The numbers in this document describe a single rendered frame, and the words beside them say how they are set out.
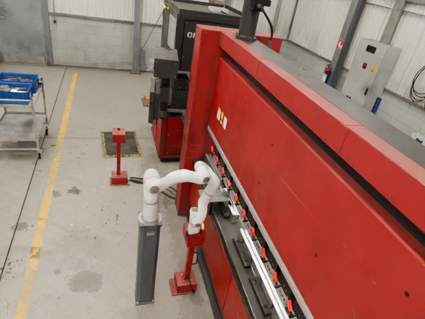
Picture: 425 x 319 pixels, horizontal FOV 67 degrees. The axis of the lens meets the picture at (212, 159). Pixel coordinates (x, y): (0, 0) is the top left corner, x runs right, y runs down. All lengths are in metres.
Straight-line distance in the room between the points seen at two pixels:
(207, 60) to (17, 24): 6.78
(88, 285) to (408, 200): 2.96
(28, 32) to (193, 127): 6.60
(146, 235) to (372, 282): 1.75
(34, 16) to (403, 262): 8.97
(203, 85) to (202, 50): 0.35
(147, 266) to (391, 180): 2.18
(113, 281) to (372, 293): 2.60
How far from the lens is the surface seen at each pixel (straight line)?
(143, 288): 3.22
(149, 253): 2.87
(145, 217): 2.63
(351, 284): 1.65
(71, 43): 9.43
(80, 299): 3.48
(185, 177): 2.45
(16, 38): 9.58
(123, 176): 4.70
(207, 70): 3.36
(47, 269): 3.77
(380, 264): 1.49
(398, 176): 1.35
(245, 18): 3.03
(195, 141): 3.65
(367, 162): 1.45
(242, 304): 2.58
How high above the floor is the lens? 2.81
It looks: 30 degrees down
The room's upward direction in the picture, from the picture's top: 10 degrees clockwise
